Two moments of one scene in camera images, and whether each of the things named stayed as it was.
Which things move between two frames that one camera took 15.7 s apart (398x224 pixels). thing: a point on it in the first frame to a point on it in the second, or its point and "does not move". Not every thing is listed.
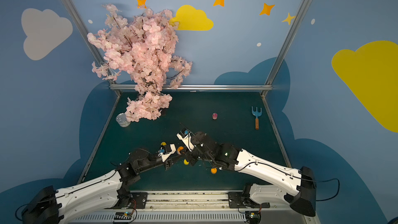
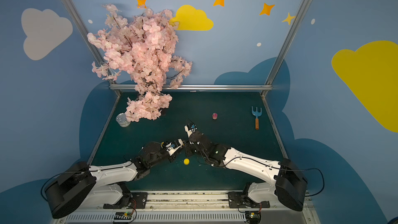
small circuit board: (123, 215) does not move
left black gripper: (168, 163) to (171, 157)
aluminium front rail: (195, 208) does not move
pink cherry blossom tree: (141, 44) does not move
